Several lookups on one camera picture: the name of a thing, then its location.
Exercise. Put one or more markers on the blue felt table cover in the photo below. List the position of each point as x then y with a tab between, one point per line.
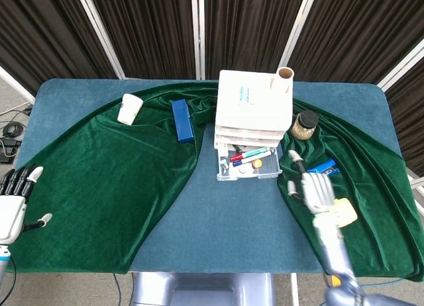
232	213

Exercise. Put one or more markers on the translucent plastic drawer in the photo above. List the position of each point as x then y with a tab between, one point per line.
248	138
268	172
251	128

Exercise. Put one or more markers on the cream cardboard tube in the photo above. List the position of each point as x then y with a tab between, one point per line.
281	82

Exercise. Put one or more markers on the dark pleated screen panel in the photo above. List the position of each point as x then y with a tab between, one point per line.
149	28
357	28
410	120
248	24
43	31

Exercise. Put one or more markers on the small metal clip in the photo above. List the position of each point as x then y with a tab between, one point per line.
225	163

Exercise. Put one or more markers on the white drawer organizer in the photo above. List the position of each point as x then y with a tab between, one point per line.
253	104

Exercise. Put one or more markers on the black power adapter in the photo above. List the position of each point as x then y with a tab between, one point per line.
8	150

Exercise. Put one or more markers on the blue capped marker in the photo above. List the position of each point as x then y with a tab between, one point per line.
246	161

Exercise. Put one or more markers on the orange round disc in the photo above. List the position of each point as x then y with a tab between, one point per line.
257	164

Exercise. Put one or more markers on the yellow floor tape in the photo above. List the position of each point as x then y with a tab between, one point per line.
335	281

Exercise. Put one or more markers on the lavender robot base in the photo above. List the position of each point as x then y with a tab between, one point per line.
198	291

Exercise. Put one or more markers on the red capped marker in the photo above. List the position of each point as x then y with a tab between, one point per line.
251	153

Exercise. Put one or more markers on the white table leg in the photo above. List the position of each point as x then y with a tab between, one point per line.
295	289

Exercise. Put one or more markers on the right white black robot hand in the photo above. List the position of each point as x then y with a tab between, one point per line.
318	191

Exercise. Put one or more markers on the white round disc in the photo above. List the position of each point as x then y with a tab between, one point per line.
245	170

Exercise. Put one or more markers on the glass jar with black lid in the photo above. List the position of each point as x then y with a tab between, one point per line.
304	127

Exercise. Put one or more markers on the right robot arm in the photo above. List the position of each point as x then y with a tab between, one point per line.
331	249

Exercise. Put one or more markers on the blue snack packet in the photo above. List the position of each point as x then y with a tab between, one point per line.
326	167

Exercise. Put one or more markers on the white paper cup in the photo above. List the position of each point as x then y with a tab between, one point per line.
130	109

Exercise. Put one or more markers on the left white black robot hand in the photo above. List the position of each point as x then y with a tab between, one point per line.
10	216

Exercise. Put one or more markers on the green velvet cloth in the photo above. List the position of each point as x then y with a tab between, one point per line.
99	186

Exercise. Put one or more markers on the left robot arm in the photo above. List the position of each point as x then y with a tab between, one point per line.
2	263

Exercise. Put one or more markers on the blue rectangular box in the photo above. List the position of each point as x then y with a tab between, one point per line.
183	120

